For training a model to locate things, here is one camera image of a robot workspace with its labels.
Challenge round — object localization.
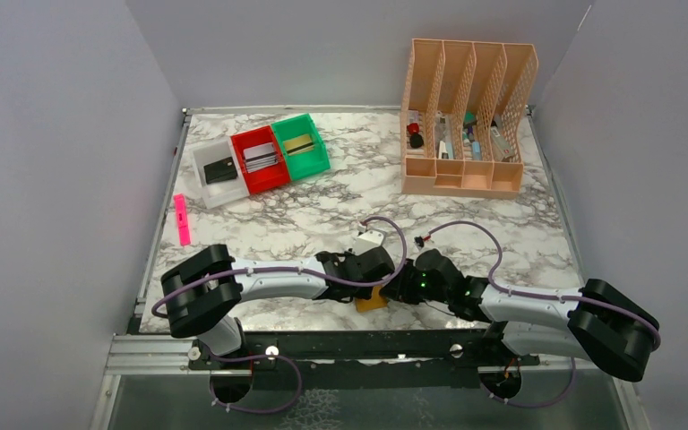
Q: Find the yellow-brown card holder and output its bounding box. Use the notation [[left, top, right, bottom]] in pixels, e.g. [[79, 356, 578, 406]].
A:
[[355, 285, 388, 314]]

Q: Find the green plastic bin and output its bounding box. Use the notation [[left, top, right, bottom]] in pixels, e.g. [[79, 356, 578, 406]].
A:
[[271, 114, 331, 181]]

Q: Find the red plastic bin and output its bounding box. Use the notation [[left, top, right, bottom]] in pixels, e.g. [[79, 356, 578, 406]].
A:
[[230, 125, 291, 194]]

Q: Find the white plastic bin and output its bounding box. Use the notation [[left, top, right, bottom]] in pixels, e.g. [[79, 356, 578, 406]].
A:
[[192, 137, 250, 209]]

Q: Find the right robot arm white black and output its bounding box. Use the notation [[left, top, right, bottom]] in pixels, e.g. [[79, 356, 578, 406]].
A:
[[381, 249, 659, 382]]

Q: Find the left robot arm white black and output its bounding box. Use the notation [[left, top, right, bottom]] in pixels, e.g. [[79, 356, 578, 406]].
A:
[[151, 244, 397, 356]]

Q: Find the gold card with stripe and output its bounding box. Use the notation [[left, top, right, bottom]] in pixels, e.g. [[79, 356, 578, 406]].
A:
[[283, 133, 314, 156]]

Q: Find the white cards stack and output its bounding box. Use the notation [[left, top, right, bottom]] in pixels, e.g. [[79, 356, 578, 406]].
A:
[[243, 142, 279, 173]]

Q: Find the black card in white bin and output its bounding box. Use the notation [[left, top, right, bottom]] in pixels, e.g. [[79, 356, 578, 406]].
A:
[[202, 157, 238, 185]]

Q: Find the red and black stamp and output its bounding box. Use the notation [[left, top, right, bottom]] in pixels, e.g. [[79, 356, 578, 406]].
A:
[[406, 122, 425, 149]]

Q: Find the peach plastic desk organizer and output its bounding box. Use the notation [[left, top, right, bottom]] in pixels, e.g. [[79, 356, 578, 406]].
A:
[[400, 39, 538, 199]]

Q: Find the pink highlighter marker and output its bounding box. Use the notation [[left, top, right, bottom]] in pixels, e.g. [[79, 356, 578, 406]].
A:
[[173, 193, 191, 246]]

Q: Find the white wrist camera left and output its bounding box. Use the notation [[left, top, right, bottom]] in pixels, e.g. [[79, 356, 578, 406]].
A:
[[351, 229, 385, 255]]

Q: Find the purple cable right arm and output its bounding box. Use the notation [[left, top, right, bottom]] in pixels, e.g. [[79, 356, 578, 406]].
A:
[[415, 220, 663, 351]]

